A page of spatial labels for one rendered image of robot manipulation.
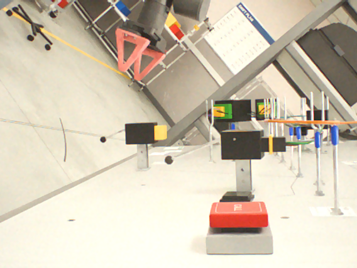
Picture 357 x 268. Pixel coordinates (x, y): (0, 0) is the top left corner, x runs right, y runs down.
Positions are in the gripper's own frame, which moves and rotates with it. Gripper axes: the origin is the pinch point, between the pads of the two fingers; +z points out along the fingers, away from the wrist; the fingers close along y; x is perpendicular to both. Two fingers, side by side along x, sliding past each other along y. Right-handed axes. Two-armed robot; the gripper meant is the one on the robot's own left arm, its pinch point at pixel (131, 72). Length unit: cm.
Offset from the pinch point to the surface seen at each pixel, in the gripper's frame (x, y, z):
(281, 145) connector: -34.3, -24.6, 3.9
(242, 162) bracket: -30.2, -23.6, 8.1
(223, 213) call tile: -33, -50, 12
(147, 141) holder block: -8.3, 1.4, 12.0
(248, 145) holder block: -30.2, -25.1, 5.6
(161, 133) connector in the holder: -10.3, 1.8, 9.4
